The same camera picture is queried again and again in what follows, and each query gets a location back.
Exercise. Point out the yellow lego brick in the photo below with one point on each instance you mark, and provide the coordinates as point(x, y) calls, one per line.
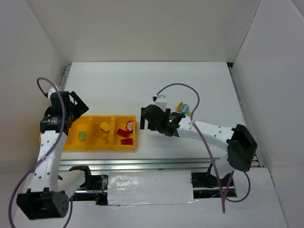
point(97, 130)

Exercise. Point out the yellow three-compartment bin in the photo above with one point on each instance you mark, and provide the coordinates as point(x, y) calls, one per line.
point(95, 143)

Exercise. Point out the teal decorated round lego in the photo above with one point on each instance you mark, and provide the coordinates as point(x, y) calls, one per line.
point(184, 108)

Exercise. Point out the white taped sheet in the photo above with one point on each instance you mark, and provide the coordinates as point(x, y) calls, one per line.
point(149, 188)

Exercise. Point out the aluminium rail frame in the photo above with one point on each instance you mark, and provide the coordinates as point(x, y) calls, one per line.
point(126, 87)

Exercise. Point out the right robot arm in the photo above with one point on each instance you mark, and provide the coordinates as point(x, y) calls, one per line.
point(237, 142)

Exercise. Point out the red arched lego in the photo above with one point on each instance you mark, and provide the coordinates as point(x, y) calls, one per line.
point(129, 126)

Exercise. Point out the light green lego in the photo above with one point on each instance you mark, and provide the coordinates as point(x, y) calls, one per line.
point(81, 135)

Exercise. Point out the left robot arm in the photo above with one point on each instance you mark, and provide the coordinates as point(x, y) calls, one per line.
point(48, 193)

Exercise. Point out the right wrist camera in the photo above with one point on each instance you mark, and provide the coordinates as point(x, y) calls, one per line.
point(160, 101)

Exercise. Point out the small orange lego in bin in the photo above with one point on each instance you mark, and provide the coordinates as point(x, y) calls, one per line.
point(106, 139)

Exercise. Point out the red rectangular lego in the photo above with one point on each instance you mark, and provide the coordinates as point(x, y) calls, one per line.
point(122, 133)

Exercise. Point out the yellow rounded lego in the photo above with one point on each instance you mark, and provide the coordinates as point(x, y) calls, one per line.
point(105, 126)

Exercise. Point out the yellow striped lego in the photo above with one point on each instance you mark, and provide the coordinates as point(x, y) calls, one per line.
point(177, 109)

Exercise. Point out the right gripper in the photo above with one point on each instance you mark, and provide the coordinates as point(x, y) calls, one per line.
point(146, 118)

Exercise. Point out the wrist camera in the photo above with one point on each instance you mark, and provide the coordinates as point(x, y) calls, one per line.
point(160, 101)
point(50, 92)

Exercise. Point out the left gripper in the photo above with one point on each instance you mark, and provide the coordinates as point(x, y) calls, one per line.
point(74, 110)

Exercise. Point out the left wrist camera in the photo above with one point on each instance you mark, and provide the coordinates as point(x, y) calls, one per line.
point(50, 92)

